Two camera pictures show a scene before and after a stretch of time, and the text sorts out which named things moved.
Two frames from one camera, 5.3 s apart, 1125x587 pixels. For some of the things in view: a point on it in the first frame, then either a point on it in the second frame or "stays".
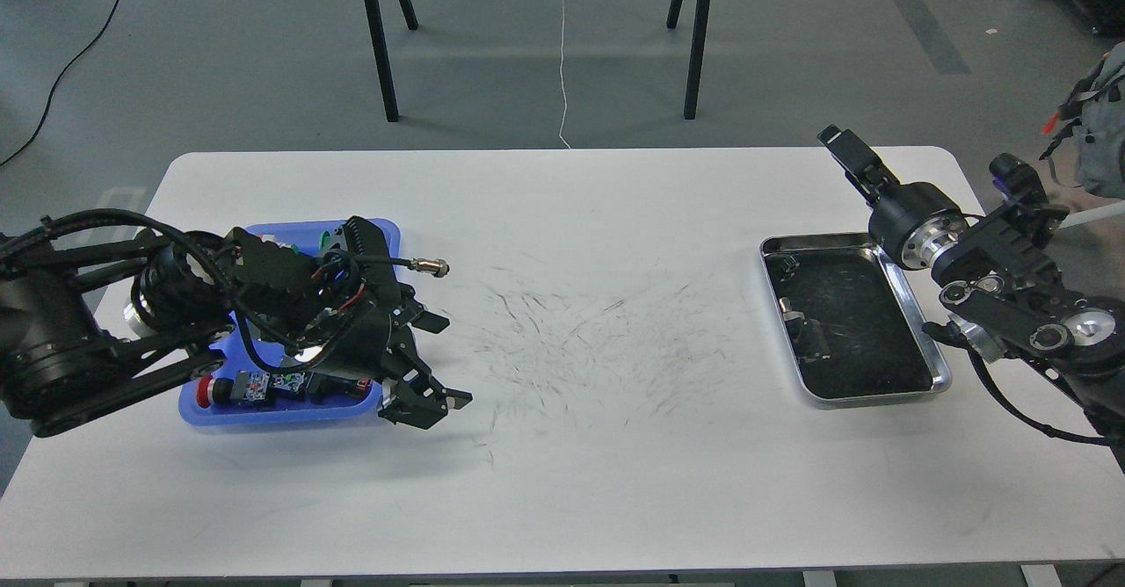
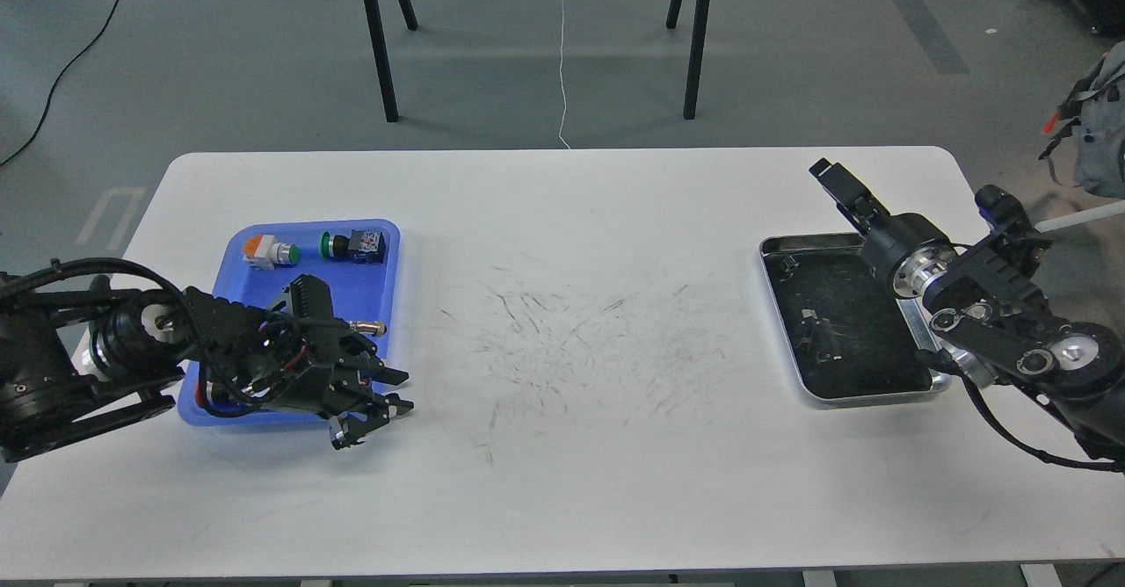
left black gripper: x=367 y=335 -> x=330 y=387
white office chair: x=1093 y=213 stays
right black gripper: x=912 y=222 -> x=908 y=249
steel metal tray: x=852 y=331 stays
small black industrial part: x=789 y=264 stays
